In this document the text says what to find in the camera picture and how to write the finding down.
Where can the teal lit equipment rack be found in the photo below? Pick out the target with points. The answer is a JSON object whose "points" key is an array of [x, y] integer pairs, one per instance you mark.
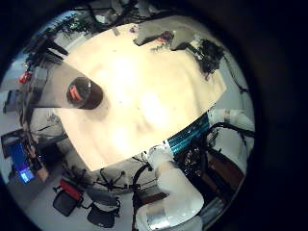
{"points": [[189, 138]]}

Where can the dark brown cylindrical vase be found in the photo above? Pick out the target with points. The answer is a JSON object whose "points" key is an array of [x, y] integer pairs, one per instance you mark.
{"points": [[84, 93]]}

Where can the green plant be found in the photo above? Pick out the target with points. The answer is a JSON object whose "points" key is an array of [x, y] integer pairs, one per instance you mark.
{"points": [[70, 24]]}

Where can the grey cabinet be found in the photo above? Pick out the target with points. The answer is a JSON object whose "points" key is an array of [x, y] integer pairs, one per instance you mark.
{"points": [[40, 75]]}

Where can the laptop with blue screen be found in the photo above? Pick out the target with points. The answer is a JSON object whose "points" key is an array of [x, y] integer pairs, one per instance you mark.
{"points": [[20, 162]]}

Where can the grey office chair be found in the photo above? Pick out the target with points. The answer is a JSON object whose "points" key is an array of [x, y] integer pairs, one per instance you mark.
{"points": [[101, 216]]}

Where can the brown wooden desk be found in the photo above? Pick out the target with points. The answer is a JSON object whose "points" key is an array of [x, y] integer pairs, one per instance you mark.
{"points": [[226, 168]]}

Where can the black and red office chair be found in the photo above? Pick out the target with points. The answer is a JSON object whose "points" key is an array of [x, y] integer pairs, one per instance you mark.
{"points": [[65, 203]]}

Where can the red box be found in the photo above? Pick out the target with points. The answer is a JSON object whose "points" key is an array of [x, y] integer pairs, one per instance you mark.
{"points": [[25, 77]]}

